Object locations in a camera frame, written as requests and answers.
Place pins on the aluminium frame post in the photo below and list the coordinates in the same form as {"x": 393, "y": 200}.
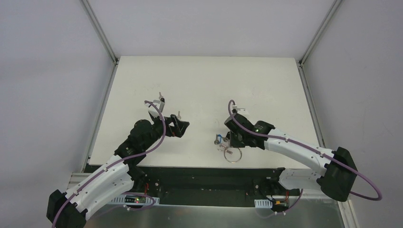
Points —
{"x": 99, "y": 30}
{"x": 320, "y": 31}

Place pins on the black metal base rail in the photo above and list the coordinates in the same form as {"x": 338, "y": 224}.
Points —
{"x": 218, "y": 187}

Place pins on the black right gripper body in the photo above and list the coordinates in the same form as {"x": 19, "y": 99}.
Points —
{"x": 233, "y": 138}

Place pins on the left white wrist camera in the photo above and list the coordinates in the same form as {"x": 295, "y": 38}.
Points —
{"x": 156, "y": 108}

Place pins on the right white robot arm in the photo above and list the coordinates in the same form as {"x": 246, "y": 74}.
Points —
{"x": 326, "y": 170}

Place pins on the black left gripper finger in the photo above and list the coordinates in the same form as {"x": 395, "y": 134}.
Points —
{"x": 177, "y": 130}
{"x": 184, "y": 123}

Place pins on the right white controller board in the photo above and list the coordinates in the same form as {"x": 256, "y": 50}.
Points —
{"x": 275, "y": 206}

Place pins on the white controller board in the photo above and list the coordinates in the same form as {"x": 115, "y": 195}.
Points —
{"x": 275, "y": 206}
{"x": 134, "y": 200}

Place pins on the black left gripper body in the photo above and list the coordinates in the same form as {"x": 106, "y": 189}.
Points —
{"x": 174, "y": 126}

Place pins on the left aluminium frame post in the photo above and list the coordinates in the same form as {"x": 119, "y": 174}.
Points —
{"x": 99, "y": 30}

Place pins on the silver metal binder keyring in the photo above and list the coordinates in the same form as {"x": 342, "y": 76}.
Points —
{"x": 232, "y": 155}

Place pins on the right aluminium frame post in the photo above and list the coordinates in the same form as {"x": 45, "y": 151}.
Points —
{"x": 320, "y": 31}

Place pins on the left white controller board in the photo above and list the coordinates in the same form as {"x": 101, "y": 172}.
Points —
{"x": 134, "y": 200}

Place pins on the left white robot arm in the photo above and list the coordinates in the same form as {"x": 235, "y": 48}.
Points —
{"x": 74, "y": 207}

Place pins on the key with black head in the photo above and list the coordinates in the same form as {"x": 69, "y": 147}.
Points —
{"x": 161, "y": 99}

